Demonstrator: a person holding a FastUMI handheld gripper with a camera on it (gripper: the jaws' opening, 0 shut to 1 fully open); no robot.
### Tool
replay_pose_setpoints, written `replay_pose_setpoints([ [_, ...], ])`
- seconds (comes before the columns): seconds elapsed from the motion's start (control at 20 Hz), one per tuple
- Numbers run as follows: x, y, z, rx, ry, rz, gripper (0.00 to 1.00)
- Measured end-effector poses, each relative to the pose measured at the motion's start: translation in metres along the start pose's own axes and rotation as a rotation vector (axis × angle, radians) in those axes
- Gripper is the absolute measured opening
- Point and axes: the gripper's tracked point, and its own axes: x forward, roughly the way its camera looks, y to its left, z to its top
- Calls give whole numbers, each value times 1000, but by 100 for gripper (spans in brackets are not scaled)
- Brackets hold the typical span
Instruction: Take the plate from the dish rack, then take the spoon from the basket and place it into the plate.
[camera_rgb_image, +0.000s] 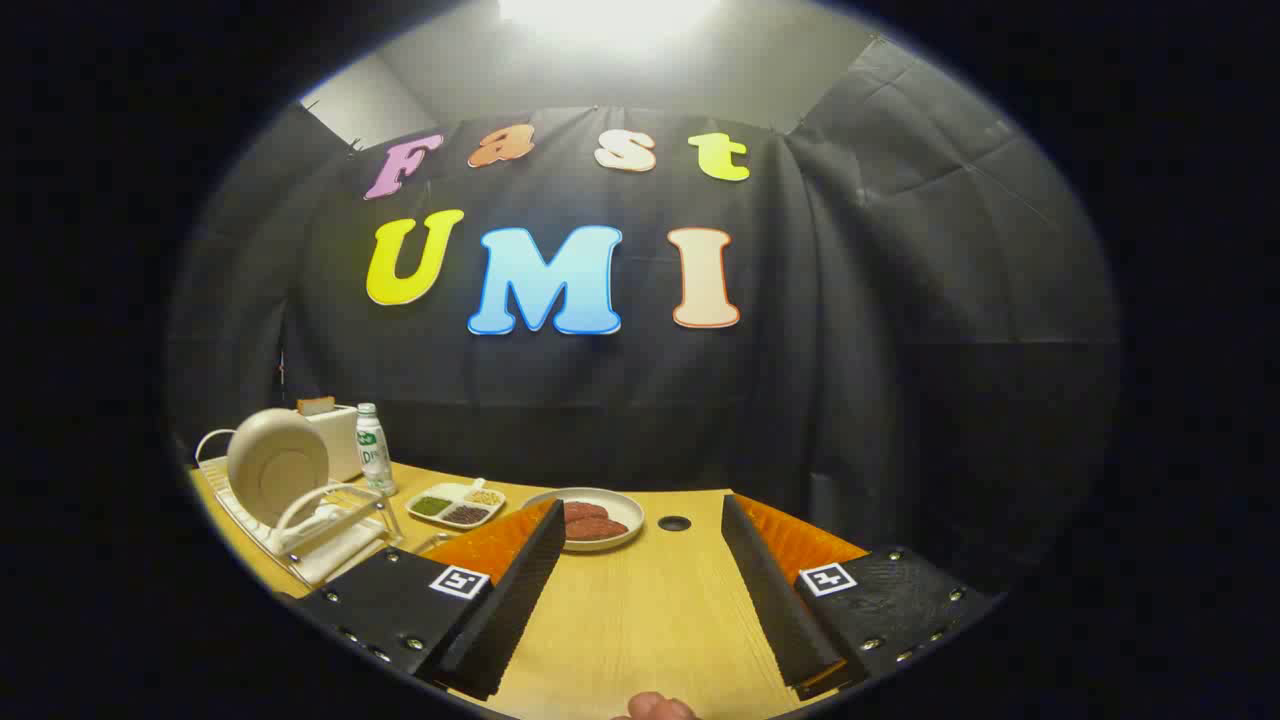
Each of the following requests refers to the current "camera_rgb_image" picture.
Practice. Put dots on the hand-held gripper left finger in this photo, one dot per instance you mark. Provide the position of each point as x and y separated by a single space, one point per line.
510 610

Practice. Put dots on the black backdrop cloth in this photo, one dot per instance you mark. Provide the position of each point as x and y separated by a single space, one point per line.
600 400

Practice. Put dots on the brown toast slice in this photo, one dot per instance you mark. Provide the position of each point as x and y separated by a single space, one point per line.
315 405

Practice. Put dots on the beige plate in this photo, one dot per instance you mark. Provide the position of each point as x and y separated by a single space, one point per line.
275 465

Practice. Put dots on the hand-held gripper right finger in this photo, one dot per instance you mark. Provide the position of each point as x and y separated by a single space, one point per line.
770 600

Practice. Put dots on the white divided dish with beans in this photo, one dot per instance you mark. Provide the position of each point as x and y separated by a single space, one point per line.
452 505

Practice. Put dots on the white oval plate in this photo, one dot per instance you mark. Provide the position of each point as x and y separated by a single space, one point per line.
620 505

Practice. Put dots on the white toaster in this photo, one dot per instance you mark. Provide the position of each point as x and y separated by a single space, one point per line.
342 445

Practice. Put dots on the white drain tray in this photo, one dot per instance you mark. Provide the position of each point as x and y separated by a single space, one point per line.
345 552

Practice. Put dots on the plastic bottle with green label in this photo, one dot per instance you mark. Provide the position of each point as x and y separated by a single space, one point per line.
373 450

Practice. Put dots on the red meat piece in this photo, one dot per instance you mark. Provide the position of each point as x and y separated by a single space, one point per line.
583 511
597 529

